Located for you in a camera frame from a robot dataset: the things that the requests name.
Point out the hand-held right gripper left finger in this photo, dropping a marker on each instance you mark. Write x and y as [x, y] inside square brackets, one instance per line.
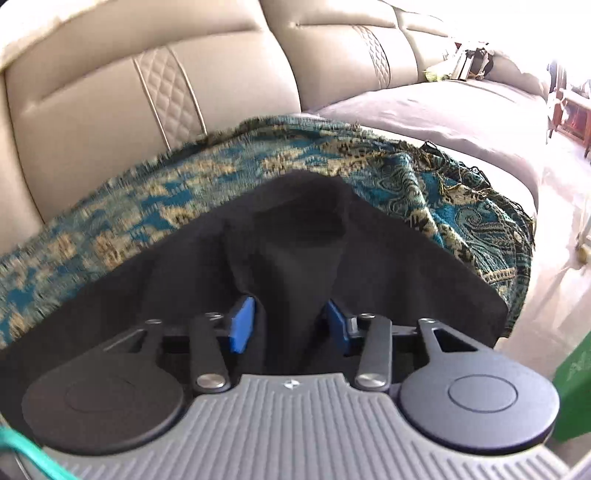
[242, 323]

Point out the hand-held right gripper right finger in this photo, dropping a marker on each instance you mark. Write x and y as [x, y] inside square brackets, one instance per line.
[336, 323]

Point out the black pants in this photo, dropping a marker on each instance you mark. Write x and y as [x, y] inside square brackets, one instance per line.
[295, 230]

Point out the teal gold patterned blanket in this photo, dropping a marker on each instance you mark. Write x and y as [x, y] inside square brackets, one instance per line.
[138, 207]

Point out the grey sofa seat cover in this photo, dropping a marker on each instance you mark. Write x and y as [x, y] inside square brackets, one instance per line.
[438, 124]

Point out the green bag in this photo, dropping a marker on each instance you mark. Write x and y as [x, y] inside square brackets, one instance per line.
[575, 392]

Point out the beige leather sofa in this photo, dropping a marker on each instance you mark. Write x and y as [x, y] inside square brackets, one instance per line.
[92, 92]

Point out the mixed clutter pile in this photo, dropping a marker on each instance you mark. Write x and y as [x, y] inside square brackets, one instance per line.
[466, 60]

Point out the red wooden furniture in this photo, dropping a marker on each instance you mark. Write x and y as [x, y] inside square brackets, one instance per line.
[570, 110]

